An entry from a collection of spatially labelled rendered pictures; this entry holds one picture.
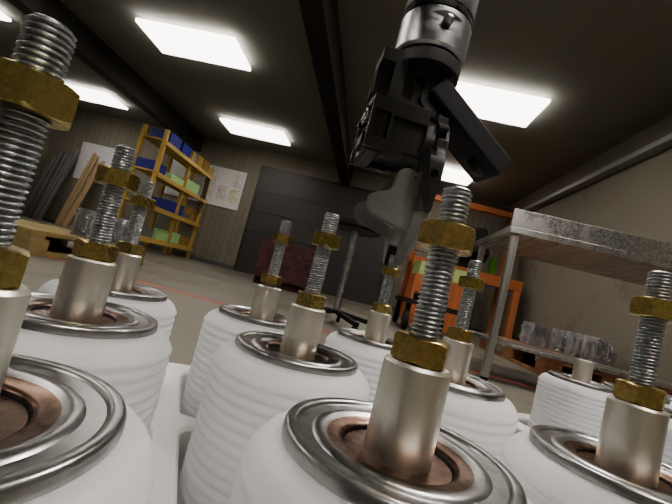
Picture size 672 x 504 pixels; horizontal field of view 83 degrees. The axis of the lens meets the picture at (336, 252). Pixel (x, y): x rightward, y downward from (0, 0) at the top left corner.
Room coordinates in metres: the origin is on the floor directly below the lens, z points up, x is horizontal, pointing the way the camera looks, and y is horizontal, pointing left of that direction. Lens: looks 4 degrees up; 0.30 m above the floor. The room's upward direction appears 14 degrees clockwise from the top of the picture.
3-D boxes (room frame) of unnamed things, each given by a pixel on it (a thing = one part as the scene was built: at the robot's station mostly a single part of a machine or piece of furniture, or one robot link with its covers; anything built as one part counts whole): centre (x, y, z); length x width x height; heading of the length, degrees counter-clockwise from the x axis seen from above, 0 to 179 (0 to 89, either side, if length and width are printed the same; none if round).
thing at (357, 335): (0.39, -0.06, 0.25); 0.08 x 0.08 x 0.01
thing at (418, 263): (5.90, -2.03, 1.10); 1.75 x 1.52 x 2.21; 85
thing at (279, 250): (0.35, 0.05, 0.30); 0.01 x 0.01 x 0.08
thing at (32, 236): (2.91, 2.15, 0.18); 1.29 x 0.92 x 0.36; 173
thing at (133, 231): (0.30, 0.16, 0.30); 0.01 x 0.01 x 0.08
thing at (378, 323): (0.39, -0.06, 0.26); 0.02 x 0.02 x 0.03
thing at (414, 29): (0.38, -0.05, 0.56); 0.08 x 0.08 x 0.05
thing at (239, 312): (0.35, 0.05, 0.25); 0.08 x 0.08 x 0.01
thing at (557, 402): (0.50, -0.35, 0.16); 0.10 x 0.10 x 0.18
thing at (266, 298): (0.35, 0.05, 0.26); 0.02 x 0.02 x 0.03
